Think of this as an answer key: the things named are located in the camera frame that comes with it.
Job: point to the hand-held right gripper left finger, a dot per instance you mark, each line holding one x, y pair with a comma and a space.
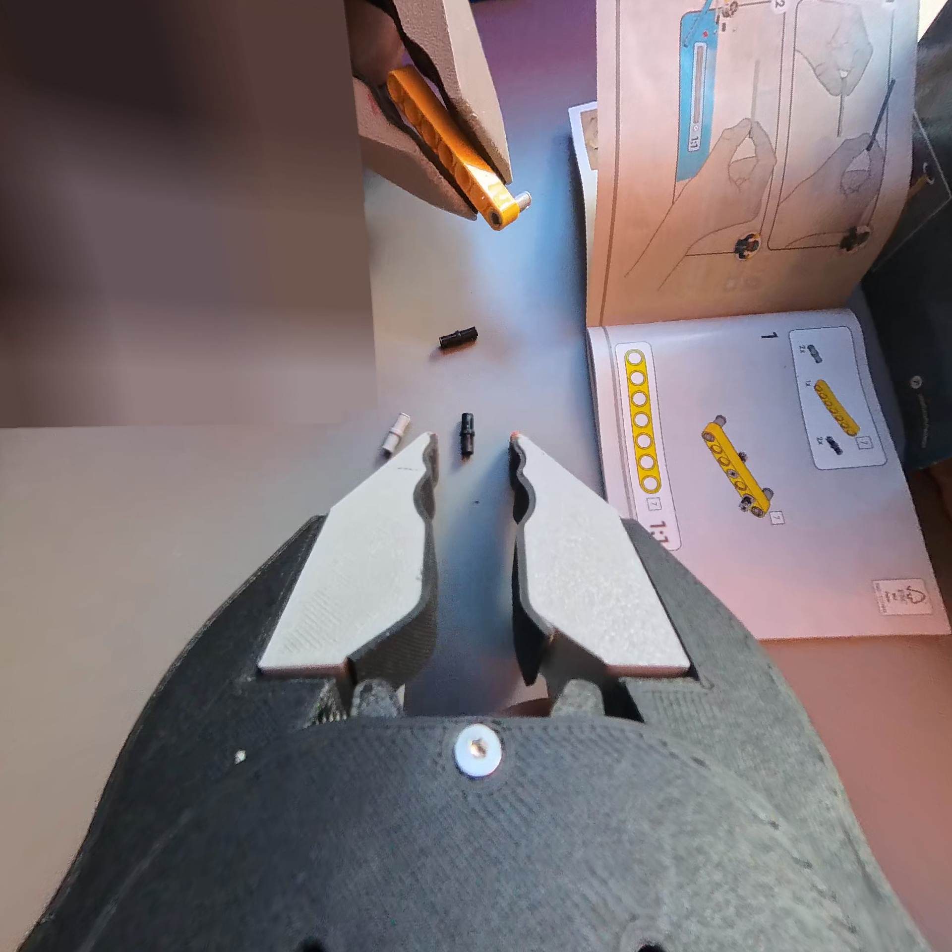
349, 587

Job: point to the black lego box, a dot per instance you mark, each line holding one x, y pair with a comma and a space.
915, 372

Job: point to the lego instruction booklet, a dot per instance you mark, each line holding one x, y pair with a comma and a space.
744, 520

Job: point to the black lego pin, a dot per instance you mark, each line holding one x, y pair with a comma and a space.
467, 434
457, 338

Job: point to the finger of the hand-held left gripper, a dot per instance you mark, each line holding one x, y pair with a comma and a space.
461, 74
394, 156

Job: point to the yellow lego beam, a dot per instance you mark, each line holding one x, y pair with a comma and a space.
494, 197

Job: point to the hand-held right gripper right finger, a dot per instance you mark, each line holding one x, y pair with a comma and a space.
602, 595

